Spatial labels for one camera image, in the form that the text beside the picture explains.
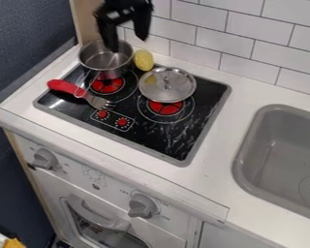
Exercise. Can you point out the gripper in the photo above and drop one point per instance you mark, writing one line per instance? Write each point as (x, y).
(120, 9)

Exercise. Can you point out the yellow toy lemon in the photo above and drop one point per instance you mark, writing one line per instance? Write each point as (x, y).
(143, 60)

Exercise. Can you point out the toy stove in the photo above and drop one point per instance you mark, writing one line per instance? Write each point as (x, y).
(134, 111)

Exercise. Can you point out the silver pot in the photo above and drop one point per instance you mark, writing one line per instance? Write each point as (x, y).
(106, 59)

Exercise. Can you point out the silver lid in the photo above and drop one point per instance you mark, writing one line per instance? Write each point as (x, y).
(166, 84)

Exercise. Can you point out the toy sink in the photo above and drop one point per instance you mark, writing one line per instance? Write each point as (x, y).
(279, 161)

